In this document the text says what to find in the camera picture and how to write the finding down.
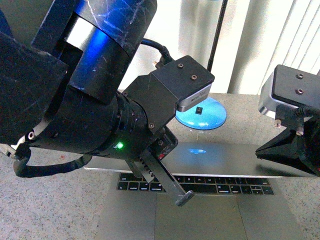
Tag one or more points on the silver laptop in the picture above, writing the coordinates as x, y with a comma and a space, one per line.
236, 197

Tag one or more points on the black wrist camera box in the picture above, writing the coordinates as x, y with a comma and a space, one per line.
187, 80

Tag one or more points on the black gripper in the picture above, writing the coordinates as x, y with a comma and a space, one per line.
144, 109

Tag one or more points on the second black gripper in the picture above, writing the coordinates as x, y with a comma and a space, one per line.
298, 146

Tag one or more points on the blue desk lamp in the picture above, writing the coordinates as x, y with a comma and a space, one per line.
208, 114

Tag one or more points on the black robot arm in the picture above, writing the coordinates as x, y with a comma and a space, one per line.
78, 79

